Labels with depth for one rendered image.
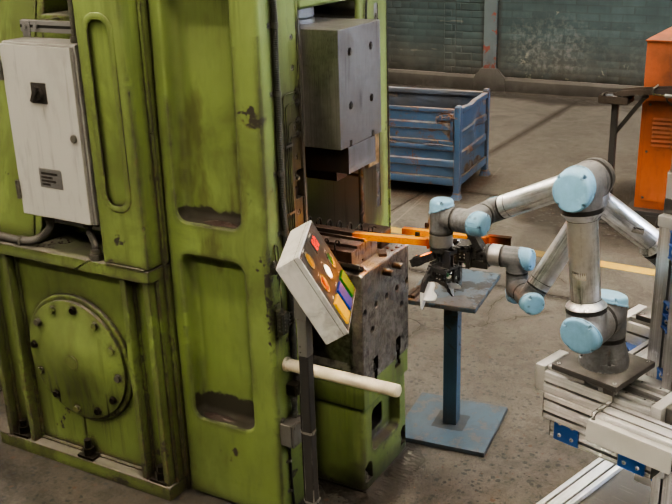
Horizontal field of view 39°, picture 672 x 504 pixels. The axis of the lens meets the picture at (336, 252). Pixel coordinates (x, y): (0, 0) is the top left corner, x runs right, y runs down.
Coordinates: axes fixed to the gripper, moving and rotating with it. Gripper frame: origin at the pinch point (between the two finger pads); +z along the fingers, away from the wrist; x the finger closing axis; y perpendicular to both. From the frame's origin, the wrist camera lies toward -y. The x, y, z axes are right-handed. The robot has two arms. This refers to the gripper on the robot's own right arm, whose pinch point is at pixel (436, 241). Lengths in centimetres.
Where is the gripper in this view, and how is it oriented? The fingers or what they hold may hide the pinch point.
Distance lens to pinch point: 332.5
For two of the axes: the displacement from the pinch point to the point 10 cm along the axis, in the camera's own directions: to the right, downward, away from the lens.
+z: -8.7, -1.3, 4.8
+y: 0.6, 9.3, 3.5
